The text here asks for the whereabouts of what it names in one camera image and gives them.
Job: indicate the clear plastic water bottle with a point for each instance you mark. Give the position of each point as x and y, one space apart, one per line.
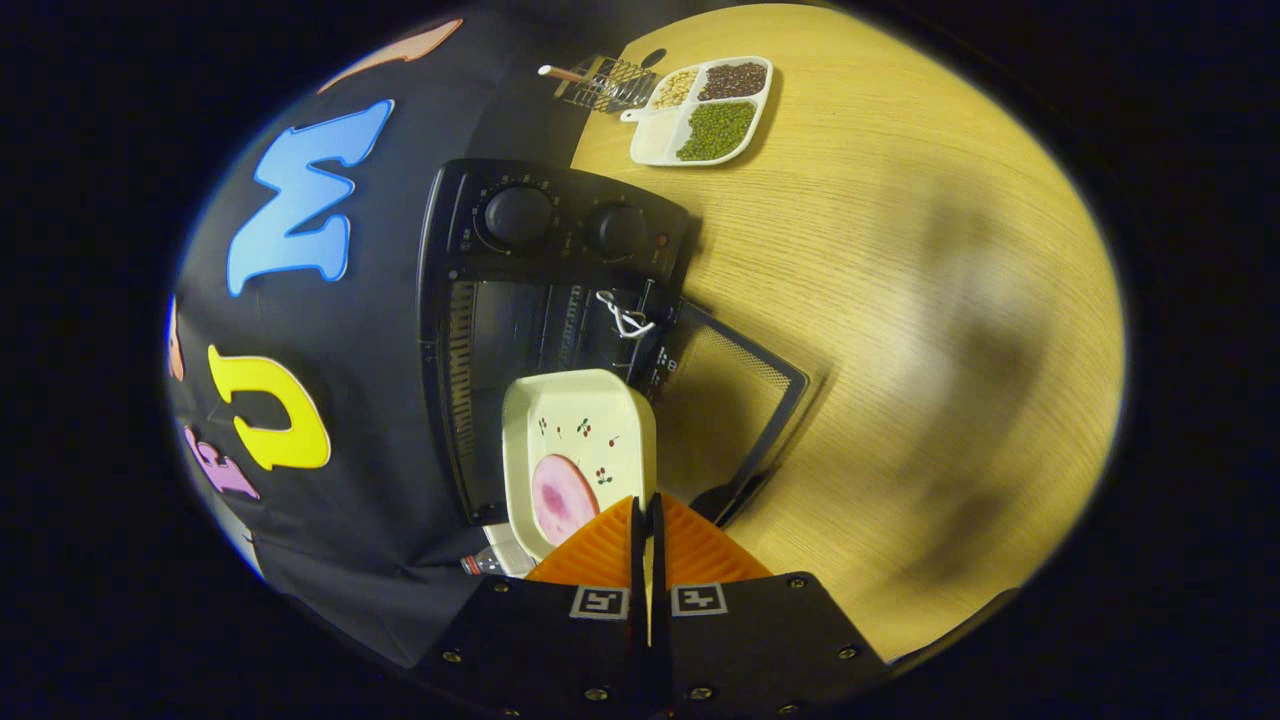
482 565

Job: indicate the pink ham slice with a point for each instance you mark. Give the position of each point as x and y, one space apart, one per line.
562 500

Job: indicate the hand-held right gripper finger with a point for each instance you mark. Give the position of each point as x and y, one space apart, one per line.
638 560
660 555

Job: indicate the pale stick utensil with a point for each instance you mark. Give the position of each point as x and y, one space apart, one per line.
560 72

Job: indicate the cream floral plate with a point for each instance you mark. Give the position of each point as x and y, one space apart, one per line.
590 410

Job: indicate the black round table grommet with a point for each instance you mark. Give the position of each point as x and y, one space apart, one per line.
651 57

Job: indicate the white divided bean dish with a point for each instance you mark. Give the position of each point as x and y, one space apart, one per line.
715 130

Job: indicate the black electric oven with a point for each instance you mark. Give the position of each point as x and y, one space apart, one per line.
560 240

